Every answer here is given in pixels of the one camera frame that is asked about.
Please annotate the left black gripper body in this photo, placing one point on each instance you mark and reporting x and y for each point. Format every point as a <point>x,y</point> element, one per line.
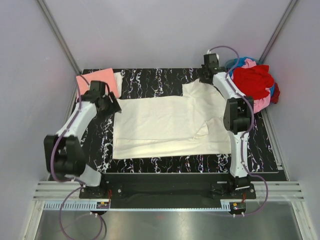
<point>111,106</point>

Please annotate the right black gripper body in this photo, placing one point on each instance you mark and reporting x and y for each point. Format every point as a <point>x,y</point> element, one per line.
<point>202,78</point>

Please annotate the cream white t shirt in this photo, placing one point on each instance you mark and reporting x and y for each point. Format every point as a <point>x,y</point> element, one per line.
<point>169,126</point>

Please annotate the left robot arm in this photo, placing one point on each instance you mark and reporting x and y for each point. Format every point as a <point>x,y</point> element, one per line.
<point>64,156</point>

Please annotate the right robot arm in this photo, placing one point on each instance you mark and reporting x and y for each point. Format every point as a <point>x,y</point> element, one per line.
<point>237,120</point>

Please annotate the folded white t shirt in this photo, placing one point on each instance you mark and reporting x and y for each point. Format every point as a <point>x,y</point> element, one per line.
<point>119,80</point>

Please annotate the folded pink t shirt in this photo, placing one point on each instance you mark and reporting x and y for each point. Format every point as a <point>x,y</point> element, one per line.
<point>104,75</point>

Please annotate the blue t shirt in basket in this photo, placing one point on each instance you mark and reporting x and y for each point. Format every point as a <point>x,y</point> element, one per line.
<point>251,78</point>

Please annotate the red t shirt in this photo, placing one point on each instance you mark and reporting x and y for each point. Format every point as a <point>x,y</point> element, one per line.
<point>256,82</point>

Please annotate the pink t shirt in basket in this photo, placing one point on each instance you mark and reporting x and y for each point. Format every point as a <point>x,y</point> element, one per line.
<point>258,104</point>

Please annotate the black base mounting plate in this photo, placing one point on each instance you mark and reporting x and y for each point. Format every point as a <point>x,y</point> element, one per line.
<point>217,185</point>

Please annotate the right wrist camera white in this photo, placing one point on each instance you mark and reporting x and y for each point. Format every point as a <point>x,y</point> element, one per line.
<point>209,52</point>

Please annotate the aluminium rail front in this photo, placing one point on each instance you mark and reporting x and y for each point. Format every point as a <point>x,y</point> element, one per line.
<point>274,191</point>

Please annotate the right aluminium frame post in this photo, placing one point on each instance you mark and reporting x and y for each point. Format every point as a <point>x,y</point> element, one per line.
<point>290,8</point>

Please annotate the aluminium frame post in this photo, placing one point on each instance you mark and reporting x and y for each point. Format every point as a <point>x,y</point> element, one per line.
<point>290,8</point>
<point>58,35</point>

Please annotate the white slotted cable duct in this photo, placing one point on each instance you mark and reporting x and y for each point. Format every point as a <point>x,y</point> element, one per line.
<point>148,205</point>

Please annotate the left aluminium frame post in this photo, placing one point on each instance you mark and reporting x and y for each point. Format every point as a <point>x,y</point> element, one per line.
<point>58,35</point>

